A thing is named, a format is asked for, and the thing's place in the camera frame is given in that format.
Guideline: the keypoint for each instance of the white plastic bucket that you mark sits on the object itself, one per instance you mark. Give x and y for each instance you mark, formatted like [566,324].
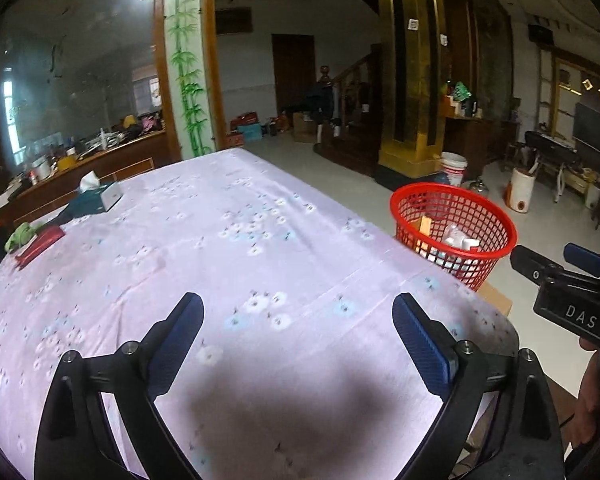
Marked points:
[454,166]

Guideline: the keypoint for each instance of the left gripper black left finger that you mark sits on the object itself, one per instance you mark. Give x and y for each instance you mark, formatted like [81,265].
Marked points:
[75,440]

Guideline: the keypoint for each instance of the red plastic mesh basket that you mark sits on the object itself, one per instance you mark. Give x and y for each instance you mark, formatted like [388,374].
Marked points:
[475,215]

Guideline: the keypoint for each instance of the orange medicine box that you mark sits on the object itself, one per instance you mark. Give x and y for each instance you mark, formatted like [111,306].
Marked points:
[423,226]

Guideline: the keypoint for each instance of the right hand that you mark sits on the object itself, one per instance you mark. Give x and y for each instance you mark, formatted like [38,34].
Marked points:
[586,412]

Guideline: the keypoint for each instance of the green cloth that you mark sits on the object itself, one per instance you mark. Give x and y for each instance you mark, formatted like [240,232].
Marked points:
[22,236]

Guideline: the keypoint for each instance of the red flat packet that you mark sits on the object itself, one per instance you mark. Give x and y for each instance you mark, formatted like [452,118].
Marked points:
[44,240]

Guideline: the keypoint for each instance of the cardboard box under basket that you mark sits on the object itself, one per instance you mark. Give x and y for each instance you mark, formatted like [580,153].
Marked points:
[495,298]

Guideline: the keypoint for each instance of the white orange stool bin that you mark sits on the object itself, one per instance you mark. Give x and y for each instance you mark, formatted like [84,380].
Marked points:
[519,190]

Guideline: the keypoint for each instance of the clear plastic bag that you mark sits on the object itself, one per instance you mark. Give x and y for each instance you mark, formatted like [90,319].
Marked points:
[454,237]

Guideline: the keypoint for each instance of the teal tissue box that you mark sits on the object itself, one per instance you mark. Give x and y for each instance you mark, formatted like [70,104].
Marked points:
[95,196]

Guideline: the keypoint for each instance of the wooden counter cabinet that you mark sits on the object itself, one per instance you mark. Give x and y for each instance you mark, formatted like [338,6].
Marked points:
[115,165]

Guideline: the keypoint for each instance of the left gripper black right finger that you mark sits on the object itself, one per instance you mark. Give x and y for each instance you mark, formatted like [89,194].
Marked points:
[523,440]

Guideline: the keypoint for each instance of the metal kettle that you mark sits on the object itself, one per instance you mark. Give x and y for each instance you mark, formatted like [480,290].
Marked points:
[479,187]

